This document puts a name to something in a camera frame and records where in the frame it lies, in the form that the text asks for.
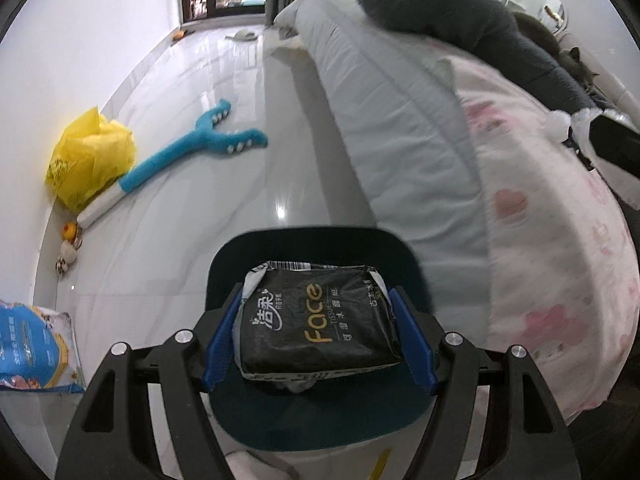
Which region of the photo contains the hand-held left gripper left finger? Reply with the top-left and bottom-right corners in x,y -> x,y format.
54,282 -> 247,480

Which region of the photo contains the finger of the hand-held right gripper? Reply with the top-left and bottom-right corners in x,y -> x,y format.
587,110 -> 640,183

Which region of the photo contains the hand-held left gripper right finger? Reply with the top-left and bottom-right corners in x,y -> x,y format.
387,286 -> 583,480

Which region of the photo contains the white cloth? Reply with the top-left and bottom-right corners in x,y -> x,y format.
545,107 -> 640,200

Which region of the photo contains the black tissue pack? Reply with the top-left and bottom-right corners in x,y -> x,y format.
232,260 -> 405,393

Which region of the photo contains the dark teal trash bin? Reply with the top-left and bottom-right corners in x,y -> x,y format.
205,227 -> 441,453

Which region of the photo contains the grey cat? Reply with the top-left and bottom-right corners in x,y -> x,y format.
512,12 -> 601,93

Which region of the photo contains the pink printed blanket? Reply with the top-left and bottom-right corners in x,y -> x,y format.
435,55 -> 640,423

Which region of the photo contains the blue pet food bag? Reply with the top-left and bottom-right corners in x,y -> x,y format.
0,299 -> 86,392

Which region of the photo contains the blue plush slingshot toy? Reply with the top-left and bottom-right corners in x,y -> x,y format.
76,99 -> 269,231

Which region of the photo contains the bed with grey sheet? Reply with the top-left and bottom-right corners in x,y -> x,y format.
272,0 -> 496,271

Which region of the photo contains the dark grey fleece blanket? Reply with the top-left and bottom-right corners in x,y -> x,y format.
357,0 -> 621,113

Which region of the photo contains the yellow plastic bag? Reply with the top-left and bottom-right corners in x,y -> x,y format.
45,105 -> 137,213

